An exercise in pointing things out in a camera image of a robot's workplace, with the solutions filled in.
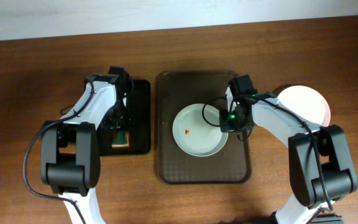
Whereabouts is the green orange sponge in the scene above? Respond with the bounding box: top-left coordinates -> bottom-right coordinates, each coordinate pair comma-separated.
111,130 -> 129,148

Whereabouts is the pale green plate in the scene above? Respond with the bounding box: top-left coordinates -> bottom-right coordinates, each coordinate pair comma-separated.
172,103 -> 229,157

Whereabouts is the pinkish white plate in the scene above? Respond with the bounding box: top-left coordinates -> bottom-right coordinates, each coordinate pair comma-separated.
278,85 -> 331,126

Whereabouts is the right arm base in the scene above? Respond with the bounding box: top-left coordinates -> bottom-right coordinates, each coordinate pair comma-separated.
307,215 -> 344,224

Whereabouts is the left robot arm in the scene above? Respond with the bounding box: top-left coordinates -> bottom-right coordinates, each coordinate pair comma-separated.
41,67 -> 134,223

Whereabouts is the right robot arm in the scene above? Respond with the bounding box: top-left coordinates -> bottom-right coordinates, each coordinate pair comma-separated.
219,75 -> 358,224

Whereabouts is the black water tray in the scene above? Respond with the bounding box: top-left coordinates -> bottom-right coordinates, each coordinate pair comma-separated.
97,80 -> 152,156

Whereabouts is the brown serving tray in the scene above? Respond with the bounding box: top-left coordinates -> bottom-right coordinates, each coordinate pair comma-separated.
155,70 -> 252,184

